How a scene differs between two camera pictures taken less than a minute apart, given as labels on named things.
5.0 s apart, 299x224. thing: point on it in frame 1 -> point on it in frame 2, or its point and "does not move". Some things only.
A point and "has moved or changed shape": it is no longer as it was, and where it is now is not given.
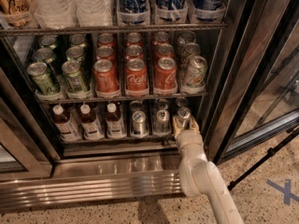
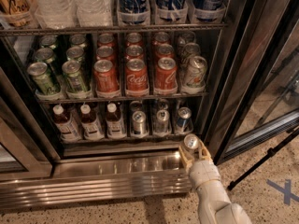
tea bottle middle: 92,130 does not move
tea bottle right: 115,125 does not move
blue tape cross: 288,194 does not move
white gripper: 188,137 -> 203,171
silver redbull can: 184,118 has moved or changed shape
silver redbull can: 138,127 does not move
